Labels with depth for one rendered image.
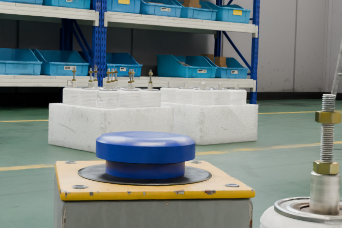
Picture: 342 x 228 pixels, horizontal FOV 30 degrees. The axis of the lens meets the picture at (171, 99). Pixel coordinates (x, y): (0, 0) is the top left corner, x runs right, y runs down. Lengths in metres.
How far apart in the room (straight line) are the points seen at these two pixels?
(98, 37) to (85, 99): 2.56
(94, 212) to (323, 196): 0.29
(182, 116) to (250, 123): 0.36
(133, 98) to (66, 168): 2.40
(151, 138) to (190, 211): 0.03
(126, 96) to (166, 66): 3.38
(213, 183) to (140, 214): 0.03
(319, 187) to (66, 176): 0.28
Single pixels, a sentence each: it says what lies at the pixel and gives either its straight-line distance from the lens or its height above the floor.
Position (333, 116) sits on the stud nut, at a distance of 0.49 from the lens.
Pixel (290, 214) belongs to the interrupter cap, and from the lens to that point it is 0.48.
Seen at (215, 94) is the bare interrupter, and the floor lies 0.23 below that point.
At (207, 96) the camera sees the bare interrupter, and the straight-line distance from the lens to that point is 2.98.
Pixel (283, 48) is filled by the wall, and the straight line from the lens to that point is 7.77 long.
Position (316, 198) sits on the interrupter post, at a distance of 0.49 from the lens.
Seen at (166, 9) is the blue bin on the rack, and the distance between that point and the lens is 5.68.
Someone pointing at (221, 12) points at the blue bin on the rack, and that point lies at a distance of 6.12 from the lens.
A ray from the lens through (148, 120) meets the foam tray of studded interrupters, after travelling 2.69.
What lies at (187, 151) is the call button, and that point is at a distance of 0.25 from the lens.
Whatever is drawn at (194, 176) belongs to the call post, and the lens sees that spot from 0.25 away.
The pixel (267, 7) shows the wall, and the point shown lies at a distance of 7.57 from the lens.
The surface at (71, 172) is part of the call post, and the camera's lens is 0.26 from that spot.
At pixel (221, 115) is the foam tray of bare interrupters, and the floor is 0.14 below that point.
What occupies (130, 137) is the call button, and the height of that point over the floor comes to 0.33.
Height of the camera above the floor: 0.36
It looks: 3 degrees down
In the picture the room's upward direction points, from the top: 2 degrees clockwise
